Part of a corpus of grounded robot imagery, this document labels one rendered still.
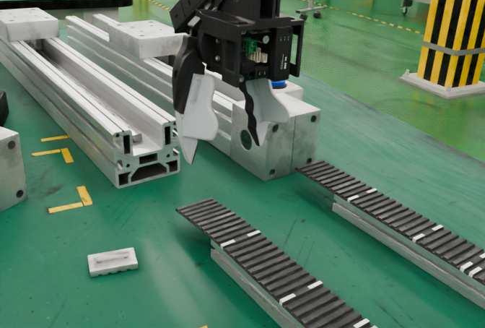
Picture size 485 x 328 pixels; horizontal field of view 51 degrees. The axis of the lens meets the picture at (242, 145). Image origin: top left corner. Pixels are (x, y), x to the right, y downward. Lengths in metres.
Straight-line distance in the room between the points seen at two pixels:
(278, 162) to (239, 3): 0.35
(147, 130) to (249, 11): 0.38
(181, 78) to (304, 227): 0.27
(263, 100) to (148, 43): 0.55
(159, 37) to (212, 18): 0.60
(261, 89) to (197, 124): 0.08
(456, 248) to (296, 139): 0.28
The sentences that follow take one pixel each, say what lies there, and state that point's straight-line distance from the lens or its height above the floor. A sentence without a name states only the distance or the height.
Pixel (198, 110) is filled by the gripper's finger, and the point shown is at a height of 0.97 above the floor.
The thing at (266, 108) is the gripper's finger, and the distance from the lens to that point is 0.53.
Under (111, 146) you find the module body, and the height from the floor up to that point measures 0.84.
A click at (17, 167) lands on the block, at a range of 0.71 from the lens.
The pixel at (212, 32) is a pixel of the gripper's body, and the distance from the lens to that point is 0.45.
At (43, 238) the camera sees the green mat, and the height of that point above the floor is 0.78.
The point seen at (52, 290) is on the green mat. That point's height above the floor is 0.78.
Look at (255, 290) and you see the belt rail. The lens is 0.53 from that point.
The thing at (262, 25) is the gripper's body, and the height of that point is 1.05.
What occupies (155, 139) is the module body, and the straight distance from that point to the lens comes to 0.75.
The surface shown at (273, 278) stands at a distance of 0.51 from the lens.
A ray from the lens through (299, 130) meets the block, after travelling 0.75.
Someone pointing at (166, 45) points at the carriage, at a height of 0.89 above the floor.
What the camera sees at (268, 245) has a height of 0.81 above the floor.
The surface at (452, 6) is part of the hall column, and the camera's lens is 3.93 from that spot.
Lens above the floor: 1.14
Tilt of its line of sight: 25 degrees down
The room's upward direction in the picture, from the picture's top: 2 degrees clockwise
